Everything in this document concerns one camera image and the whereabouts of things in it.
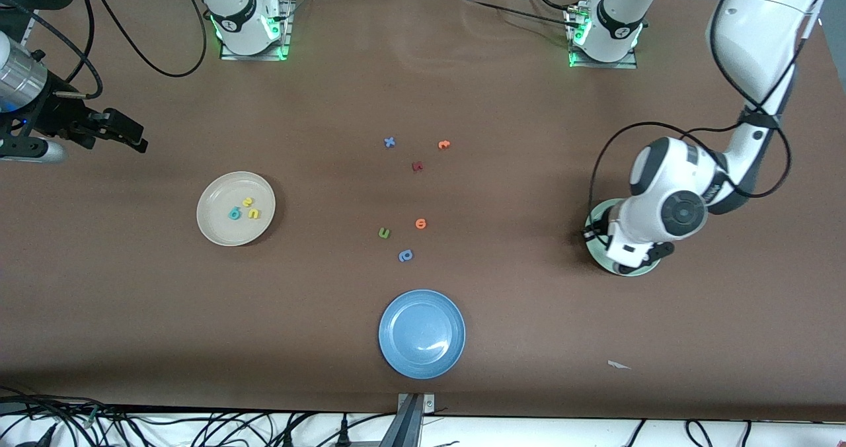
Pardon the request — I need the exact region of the grey metal camera post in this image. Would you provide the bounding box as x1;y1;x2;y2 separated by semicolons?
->
380;393;437;447

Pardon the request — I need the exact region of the brown table cover sheet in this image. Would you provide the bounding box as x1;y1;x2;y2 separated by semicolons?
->
0;0;846;423

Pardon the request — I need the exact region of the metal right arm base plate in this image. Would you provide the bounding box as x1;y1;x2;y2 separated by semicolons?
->
219;1;293;61

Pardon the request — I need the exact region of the beige brown plate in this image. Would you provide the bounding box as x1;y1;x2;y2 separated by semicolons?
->
196;171;276;247

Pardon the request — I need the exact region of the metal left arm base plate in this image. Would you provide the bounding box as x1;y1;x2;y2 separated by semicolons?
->
568;7;638;69

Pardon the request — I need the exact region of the black base power cable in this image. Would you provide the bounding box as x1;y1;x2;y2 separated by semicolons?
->
471;0;586;30

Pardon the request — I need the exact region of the blue plate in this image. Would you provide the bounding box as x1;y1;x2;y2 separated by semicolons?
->
378;290;467;380

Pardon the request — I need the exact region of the looped black cable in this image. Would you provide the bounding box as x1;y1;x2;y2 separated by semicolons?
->
685;419;714;447

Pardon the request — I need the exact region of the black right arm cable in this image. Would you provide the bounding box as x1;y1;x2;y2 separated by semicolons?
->
0;0;209;101

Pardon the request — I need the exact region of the thick black cable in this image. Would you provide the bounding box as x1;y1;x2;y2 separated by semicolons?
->
0;394;100;447

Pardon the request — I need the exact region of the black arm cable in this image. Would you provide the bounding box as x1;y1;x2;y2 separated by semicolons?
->
588;0;792;233
0;0;209;101

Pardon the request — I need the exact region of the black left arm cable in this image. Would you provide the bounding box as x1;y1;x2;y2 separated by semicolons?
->
588;0;792;233

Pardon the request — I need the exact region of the pale green plate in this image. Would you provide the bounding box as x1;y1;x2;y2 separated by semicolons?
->
584;198;662;277

